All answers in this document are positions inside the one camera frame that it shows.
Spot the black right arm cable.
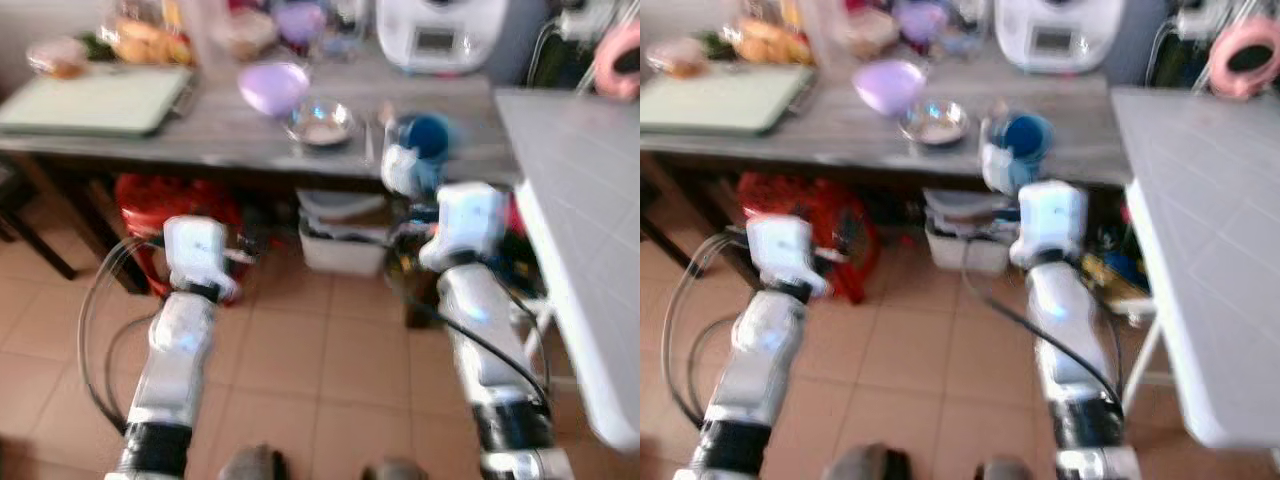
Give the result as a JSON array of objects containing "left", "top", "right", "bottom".
[
  {"left": 961, "top": 238, "right": 1128, "bottom": 403},
  {"left": 394, "top": 278, "right": 553, "bottom": 403}
]

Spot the blue cup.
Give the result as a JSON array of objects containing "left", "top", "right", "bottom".
[
  {"left": 979, "top": 111, "right": 1055, "bottom": 196},
  {"left": 382, "top": 112, "right": 460, "bottom": 198}
]

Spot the clear plastic container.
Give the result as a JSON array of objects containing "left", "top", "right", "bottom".
[
  {"left": 824, "top": 0, "right": 901, "bottom": 60},
  {"left": 204, "top": 0, "right": 278, "bottom": 62}
]

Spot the grey wooden table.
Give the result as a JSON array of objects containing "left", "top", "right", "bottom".
[
  {"left": 0, "top": 40, "right": 523, "bottom": 301},
  {"left": 640, "top": 40, "right": 1133, "bottom": 251}
]

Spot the purple plastic bowl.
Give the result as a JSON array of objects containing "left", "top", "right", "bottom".
[
  {"left": 852, "top": 59, "right": 929, "bottom": 119},
  {"left": 237, "top": 61, "right": 312, "bottom": 119}
]

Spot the small metal bowl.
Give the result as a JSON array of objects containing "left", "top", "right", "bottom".
[
  {"left": 896, "top": 99, "right": 972, "bottom": 149},
  {"left": 286, "top": 99, "right": 357, "bottom": 149}
]

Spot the pink round object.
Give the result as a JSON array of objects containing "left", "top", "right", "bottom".
[
  {"left": 1207, "top": 17, "right": 1280, "bottom": 100},
  {"left": 594, "top": 20, "right": 641, "bottom": 102}
]

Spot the pale green cutting board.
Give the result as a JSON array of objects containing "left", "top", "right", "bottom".
[
  {"left": 0, "top": 64, "right": 197, "bottom": 139},
  {"left": 640, "top": 64, "right": 817, "bottom": 137}
]

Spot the white kitchen appliance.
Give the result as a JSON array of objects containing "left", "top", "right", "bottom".
[
  {"left": 376, "top": 0, "right": 510, "bottom": 75},
  {"left": 994, "top": 0, "right": 1127, "bottom": 75}
]

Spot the red bag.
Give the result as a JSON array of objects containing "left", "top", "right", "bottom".
[
  {"left": 114, "top": 173, "right": 247, "bottom": 301},
  {"left": 737, "top": 171, "right": 882, "bottom": 305}
]

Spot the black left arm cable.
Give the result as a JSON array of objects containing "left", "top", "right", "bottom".
[
  {"left": 77, "top": 234, "right": 167, "bottom": 437},
  {"left": 661, "top": 234, "right": 752, "bottom": 431}
]

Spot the white folding table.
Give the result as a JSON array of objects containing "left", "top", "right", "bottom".
[
  {"left": 494, "top": 87, "right": 641, "bottom": 453},
  {"left": 1109, "top": 86, "right": 1280, "bottom": 453}
]

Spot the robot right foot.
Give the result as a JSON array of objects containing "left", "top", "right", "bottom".
[
  {"left": 361, "top": 457, "right": 432, "bottom": 480},
  {"left": 974, "top": 457, "right": 1037, "bottom": 480}
]

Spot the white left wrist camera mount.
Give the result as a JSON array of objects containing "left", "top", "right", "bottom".
[
  {"left": 745, "top": 214, "right": 830, "bottom": 299},
  {"left": 162, "top": 214, "right": 242, "bottom": 301}
]

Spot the white storage bin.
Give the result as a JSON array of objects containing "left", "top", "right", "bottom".
[
  {"left": 924, "top": 188, "right": 1014, "bottom": 278},
  {"left": 297, "top": 189, "right": 393, "bottom": 278}
]

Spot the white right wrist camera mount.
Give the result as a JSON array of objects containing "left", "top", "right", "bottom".
[
  {"left": 1009, "top": 179, "right": 1090, "bottom": 269},
  {"left": 419, "top": 182, "right": 510, "bottom": 272}
]

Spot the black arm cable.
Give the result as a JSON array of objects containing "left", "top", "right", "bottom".
[
  {"left": 661, "top": 234, "right": 752, "bottom": 431},
  {"left": 961, "top": 238, "right": 1128, "bottom": 403},
  {"left": 77, "top": 234, "right": 167, "bottom": 437},
  {"left": 394, "top": 278, "right": 553, "bottom": 403}
]

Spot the purple cup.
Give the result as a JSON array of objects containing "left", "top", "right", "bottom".
[
  {"left": 271, "top": 0, "right": 327, "bottom": 51},
  {"left": 892, "top": 0, "right": 947, "bottom": 50}
]

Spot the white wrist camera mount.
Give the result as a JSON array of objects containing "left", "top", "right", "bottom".
[
  {"left": 1009, "top": 179, "right": 1090, "bottom": 269},
  {"left": 745, "top": 214, "right": 830, "bottom": 299},
  {"left": 419, "top": 182, "right": 510, "bottom": 272},
  {"left": 162, "top": 214, "right": 242, "bottom": 301}
]

